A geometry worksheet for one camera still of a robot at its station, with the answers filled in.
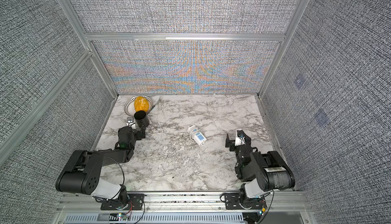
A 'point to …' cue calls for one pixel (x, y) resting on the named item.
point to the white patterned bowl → (129, 106)
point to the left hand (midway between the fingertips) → (136, 125)
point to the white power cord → (192, 130)
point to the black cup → (141, 118)
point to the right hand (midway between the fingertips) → (237, 130)
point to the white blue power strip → (198, 135)
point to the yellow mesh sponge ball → (141, 104)
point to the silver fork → (160, 100)
